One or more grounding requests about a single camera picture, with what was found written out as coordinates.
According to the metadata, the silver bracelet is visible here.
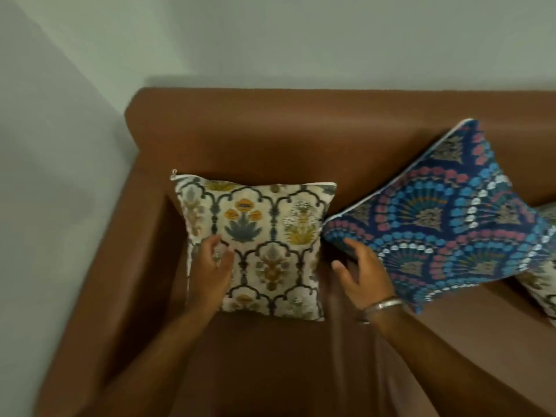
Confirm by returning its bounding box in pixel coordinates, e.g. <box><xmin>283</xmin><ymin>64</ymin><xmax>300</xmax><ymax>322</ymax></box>
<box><xmin>357</xmin><ymin>298</ymin><xmax>405</xmax><ymax>325</ymax></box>

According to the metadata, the blue fan patterned cushion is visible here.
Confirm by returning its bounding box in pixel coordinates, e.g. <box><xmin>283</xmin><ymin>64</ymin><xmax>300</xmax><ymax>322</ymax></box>
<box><xmin>323</xmin><ymin>119</ymin><xmax>556</xmax><ymax>316</ymax></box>

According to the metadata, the brown leather sofa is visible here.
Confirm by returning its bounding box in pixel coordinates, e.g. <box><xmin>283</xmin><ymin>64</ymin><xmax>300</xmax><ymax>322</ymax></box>
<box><xmin>35</xmin><ymin>87</ymin><xmax>556</xmax><ymax>417</ymax></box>

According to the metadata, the person's right forearm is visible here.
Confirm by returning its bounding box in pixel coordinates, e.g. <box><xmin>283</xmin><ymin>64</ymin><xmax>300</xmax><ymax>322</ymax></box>
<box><xmin>367</xmin><ymin>301</ymin><xmax>556</xmax><ymax>417</ymax></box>

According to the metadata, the white floral patterned cushion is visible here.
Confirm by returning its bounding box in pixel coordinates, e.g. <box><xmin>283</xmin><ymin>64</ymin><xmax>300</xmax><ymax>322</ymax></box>
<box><xmin>170</xmin><ymin>169</ymin><xmax>338</xmax><ymax>323</ymax></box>
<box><xmin>517</xmin><ymin>202</ymin><xmax>556</xmax><ymax>328</ymax></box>

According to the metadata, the person's left forearm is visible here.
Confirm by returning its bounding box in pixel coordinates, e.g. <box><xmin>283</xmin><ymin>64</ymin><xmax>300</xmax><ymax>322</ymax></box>
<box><xmin>85</xmin><ymin>306</ymin><xmax>227</xmax><ymax>417</ymax></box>

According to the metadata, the person's right hand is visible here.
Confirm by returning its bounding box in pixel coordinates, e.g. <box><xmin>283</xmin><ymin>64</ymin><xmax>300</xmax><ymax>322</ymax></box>
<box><xmin>331</xmin><ymin>238</ymin><xmax>399</xmax><ymax>312</ymax></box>

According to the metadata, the person's left hand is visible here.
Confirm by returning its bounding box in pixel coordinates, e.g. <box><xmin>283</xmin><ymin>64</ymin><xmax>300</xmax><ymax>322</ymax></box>
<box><xmin>186</xmin><ymin>233</ymin><xmax>236</xmax><ymax>314</ymax></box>

